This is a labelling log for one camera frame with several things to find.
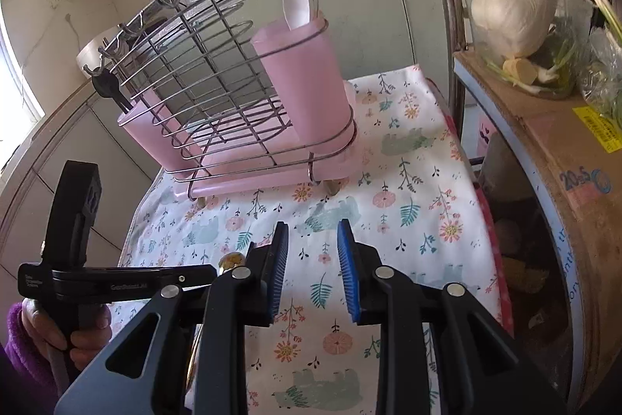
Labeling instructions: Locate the pink printed bag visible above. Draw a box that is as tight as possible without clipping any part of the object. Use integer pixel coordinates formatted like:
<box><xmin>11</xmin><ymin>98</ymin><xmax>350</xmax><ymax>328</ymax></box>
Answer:
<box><xmin>476</xmin><ymin>114</ymin><xmax>499</xmax><ymax>158</ymax></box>

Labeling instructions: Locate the white plastic spoon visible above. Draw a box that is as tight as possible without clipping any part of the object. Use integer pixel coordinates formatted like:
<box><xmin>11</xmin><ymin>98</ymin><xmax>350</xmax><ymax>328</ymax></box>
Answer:
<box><xmin>282</xmin><ymin>0</ymin><xmax>313</xmax><ymax>32</ymax></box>

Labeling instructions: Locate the white bucket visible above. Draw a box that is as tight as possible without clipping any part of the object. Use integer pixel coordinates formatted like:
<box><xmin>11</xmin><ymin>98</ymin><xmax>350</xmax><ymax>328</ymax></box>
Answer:
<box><xmin>77</xmin><ymin>26</ymin><xmax>122</xmax><ymax>78</ymax></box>

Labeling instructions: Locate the brown potato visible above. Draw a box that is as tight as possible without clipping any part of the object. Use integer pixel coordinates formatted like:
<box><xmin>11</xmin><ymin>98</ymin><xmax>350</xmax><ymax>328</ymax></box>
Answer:
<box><xmin>496</xmin><ymin>221</ymin><xmax>523</xmax><ymax>250</ymax></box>

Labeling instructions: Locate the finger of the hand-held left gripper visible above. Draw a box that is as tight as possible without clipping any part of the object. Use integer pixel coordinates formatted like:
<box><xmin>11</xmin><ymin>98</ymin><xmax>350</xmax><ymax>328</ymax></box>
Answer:
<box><xmin>155</xmin><ymin>264</ymin><xmax>217</xmax><ymax>295</ymax></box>

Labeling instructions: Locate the pink plastic drip tray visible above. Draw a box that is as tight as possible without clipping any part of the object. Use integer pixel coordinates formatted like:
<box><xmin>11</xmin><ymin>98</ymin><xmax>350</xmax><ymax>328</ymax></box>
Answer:
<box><xmin>175</xmin><ymin>79</ymin><xmax>363</xmax><ymax>202</ymax></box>

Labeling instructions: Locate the metal pole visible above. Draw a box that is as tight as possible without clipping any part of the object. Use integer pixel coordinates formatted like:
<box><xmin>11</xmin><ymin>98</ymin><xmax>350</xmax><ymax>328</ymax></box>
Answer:
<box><xmin>420</xmin><ymin>0</ymin><xmax>470</xmax><ymax>109</ymax></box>

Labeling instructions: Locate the black-handled kitchen tool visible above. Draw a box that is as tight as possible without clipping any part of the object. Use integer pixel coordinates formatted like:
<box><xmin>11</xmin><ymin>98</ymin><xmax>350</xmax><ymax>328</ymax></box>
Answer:
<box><xmin>90</xmin><ymin>65</ymin><xmax>134</xmax><ymax>114</ymax></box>

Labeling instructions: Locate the metal spoon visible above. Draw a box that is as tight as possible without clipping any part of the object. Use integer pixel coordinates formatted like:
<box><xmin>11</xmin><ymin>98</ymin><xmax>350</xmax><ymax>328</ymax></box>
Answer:
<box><xmin>185</xmin><ymin>252</ymin><xmax>245</xmax><ymax>401</ymax></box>

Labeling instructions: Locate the person's left hand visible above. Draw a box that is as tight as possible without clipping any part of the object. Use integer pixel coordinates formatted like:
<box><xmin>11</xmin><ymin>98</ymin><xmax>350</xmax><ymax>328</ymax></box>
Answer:
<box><xmin>22</xmin><ymin>298</ymin><xmax>112</xmax><ymax>372</ymax></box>

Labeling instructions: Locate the person's left forearm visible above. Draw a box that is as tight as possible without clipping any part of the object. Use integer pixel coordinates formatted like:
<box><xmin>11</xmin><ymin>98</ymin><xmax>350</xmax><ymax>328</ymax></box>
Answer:
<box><xmin>0</xmin><ymin>301</ymin><xmax>61</xmax><ymax>415</ymax></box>

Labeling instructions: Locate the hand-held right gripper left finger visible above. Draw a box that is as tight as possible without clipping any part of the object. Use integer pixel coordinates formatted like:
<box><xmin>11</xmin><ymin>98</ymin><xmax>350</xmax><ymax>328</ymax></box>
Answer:
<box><xmin>53</xmin><ymin>221</ymin><xmax>290</xmax><ymax>415</ymax></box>

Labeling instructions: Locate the floral printed cloth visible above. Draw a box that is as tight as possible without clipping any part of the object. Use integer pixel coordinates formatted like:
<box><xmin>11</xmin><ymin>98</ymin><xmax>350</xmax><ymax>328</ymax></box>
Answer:
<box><xmin>104</xmin><ymin>65</ymin><xmax>503</xmax><ymax>415</ymax></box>

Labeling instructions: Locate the napa cabbage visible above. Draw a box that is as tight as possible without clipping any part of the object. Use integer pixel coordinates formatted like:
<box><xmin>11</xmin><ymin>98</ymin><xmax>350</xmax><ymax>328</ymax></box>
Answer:
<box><xmin>470</xmin><ymin>0</ymin><xmax>559</xmax><ymax>58</ymax></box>

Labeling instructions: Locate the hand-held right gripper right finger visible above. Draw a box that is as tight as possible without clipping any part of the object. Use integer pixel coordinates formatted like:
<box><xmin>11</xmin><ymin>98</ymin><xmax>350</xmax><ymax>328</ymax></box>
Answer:
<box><xmin>337</xmin><ymin>219</ymin><xmax>569</xmax><ymax>415</ymax></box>

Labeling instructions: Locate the grey kitchen cabinet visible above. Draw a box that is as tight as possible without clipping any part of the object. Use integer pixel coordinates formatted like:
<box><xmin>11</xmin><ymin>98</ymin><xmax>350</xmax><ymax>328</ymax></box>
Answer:
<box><xmin>0</xmin><ymin>0</ymin><xmax>489</xmax><ymax>260</ymax></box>

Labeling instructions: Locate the yellow vegetable piece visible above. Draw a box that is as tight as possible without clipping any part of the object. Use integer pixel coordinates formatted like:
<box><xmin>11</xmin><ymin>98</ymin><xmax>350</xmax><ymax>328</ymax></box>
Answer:
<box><xmin>505</xmin><ymin>257</ymin><xmax>545</xmax><ymax>294</ymax></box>

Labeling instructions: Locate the clear plastic container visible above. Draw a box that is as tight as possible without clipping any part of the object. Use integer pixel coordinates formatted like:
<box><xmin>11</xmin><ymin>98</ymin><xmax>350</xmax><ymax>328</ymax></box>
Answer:
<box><xmin>457</xmin><ymin>0</ymin><xmax>596</xmax><ymax>100</ymax></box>

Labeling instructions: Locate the tall pink plastic cup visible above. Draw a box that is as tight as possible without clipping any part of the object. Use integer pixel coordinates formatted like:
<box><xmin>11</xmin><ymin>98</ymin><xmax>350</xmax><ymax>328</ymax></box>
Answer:
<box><xmin>250</xmin><ymin>17</ymin><xmax>355</xmax><ymax>153</ymax></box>

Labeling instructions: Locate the cardboard box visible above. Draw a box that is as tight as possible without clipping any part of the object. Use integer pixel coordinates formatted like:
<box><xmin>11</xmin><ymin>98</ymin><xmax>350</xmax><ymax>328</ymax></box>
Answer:
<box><xmin>453</xmin><ymin>50</ymin><xmax>622</xmax><ymax>406</ymax></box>

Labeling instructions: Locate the clear plastic bag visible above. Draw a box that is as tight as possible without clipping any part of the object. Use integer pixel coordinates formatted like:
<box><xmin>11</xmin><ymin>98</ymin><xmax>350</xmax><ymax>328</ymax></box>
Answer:
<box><xmin>578</xmin><ymin>28</ymin><xmax>622</xmax><ymax>129</ymax></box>

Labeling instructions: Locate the metal wire utensil rack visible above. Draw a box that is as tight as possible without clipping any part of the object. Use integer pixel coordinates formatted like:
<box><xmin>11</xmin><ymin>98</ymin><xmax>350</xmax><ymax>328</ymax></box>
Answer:
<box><xmin>80</xmin><ymin>0</ymin><xmax>358</xmax><ymax>202</ymax></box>

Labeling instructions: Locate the pale cut vegetable stem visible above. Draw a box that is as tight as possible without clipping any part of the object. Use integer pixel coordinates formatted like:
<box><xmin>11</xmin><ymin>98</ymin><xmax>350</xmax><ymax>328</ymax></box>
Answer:
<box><xmin>502</xmin><ymin>56</ymin><xmax>539</xmax><ymax>86</ymax></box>

